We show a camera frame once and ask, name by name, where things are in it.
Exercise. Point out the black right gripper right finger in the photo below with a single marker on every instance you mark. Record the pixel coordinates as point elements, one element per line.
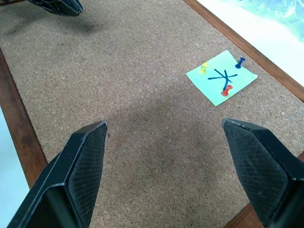
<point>261,166</point>

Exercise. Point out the red pushpin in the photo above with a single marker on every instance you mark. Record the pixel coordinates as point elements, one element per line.
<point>226,90</point>

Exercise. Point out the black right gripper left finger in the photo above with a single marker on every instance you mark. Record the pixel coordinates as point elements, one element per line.
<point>78,171</point>

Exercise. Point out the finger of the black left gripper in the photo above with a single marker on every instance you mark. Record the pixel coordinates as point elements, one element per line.
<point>62,6</point>

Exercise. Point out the yellow pushpin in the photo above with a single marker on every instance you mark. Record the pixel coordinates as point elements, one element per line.
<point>203,68</point>

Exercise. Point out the blue pushpin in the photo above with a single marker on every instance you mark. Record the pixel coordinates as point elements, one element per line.
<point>240,63</point>

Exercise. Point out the wood-framed cork board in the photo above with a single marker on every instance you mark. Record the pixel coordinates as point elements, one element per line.
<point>142,95</point>

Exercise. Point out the light green sticky note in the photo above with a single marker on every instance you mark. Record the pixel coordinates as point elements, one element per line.
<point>213,82</point>

